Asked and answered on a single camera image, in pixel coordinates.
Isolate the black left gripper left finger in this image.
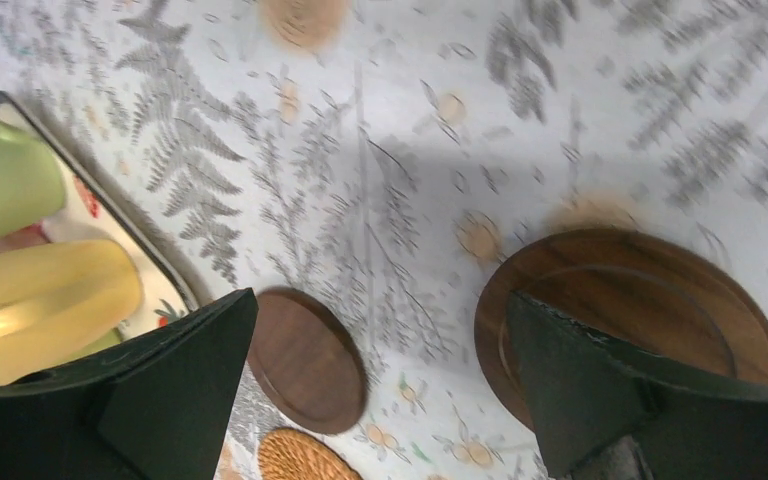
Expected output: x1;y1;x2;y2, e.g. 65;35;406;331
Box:
0;289;258;479

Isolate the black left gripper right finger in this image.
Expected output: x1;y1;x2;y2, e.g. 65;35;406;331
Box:
506;293;768;479

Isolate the yellow mug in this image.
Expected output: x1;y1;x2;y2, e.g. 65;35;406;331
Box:
0;239;143;386

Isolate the dark wooden coaster under mug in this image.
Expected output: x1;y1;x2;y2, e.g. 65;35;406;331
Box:
474;227;768;427

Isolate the woven rattan coaster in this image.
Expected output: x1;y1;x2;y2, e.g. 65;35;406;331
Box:
257;428;361;480

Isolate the small dark wooden coaster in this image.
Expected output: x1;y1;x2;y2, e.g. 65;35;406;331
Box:
247;287;368;435

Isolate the light bamboo coaster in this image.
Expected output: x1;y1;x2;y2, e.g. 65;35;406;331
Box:
258;0;351;54

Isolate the strawberry print tray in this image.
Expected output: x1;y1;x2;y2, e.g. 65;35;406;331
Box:
0;90;199;340

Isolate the green mug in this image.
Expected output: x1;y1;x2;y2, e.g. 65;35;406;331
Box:
0;120;66;238

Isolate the floral tablecloth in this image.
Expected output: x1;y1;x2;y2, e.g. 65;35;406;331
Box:
0;1;768;479

